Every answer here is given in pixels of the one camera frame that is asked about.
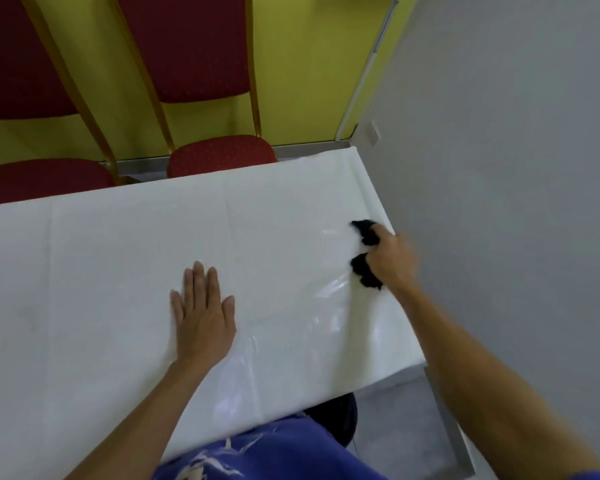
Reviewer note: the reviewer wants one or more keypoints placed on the grey metal table leg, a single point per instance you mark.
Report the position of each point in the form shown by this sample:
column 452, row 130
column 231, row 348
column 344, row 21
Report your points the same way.
column 447, row 419

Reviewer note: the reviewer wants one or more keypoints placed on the person's left middle finger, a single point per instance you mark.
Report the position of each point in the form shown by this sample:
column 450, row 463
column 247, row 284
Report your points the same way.
column 199, row 282

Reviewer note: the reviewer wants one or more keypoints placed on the person's right hand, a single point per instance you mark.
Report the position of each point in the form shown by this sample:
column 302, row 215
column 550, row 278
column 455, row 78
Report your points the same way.
column 396, row 264

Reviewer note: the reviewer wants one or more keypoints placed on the blue patterned shirt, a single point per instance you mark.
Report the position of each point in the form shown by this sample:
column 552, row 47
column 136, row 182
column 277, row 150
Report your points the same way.
column 280, row 454

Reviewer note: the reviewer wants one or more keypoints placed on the person's right forearm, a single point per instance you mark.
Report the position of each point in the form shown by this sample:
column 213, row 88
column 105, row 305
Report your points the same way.
column 480, row 384

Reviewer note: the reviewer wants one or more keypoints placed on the person's left forearm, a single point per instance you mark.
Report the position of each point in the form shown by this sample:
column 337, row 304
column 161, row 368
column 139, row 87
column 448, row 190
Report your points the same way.
column 140, row 424

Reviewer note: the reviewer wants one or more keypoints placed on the red chair with gold frame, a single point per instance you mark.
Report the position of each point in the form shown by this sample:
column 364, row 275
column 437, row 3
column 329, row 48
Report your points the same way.
column 190, row 49
column 25, row 54

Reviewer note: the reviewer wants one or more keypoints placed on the person's left thumb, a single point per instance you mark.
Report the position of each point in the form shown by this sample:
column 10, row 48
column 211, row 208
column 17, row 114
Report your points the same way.
column 229, row 312

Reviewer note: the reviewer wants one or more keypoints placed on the person's left little finger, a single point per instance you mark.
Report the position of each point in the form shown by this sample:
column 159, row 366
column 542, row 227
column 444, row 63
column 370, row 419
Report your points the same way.
column 177, row 307

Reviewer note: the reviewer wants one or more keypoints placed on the black chair seat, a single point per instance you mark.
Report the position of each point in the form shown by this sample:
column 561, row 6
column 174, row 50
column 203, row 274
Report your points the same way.
column 336, row 414

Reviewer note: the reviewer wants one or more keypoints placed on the person's right fingers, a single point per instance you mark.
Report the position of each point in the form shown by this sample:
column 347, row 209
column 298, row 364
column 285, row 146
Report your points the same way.
column 378, row 249

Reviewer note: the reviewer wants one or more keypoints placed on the black cleaning cloth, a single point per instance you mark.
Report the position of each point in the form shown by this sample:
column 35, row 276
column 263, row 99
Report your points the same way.
column 365, row 268

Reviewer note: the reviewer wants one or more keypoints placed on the person's left hand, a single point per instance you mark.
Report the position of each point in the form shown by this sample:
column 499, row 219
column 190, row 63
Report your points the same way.
column 202, row 324

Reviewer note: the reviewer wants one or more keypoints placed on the white tablecloth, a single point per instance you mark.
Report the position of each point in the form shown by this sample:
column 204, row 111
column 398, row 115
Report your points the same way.
column 105, row 274

